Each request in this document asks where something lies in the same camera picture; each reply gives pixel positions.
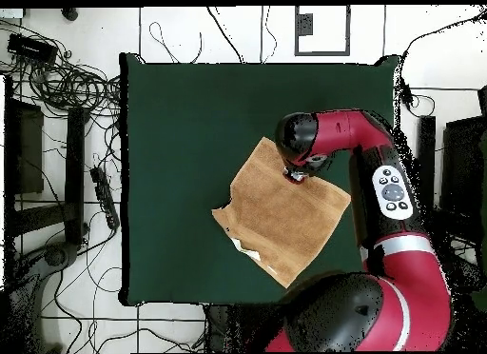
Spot tan terry cloth towel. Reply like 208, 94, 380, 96
211, 136, 352, 289

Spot flat black box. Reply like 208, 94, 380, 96
7, 32, 59, 64

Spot dark green table cloth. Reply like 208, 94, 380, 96
119, 51, 400, 308

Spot black upright bar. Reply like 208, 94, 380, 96
416, 115, 438, 210

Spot black metal stand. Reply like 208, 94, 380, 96
203, 304, 267, 353

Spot dark cabinet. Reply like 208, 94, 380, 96
440, 116, 487, 226

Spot long black power strip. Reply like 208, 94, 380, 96
89, 166, 121, 230

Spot black T-shaped floor stand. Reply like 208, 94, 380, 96
14, 107, 89, 246

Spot dark green object on floor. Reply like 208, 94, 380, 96
471, 288, 487, 313

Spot dark brown box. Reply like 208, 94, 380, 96
3, 98, 45, 195

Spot grey chair base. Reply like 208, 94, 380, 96
0, 242, 79, 353

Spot grey rectangular floor frame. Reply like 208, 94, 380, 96
293, 5, 352, 57

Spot tangled black cable bundle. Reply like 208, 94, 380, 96
0, 18, 123, 121

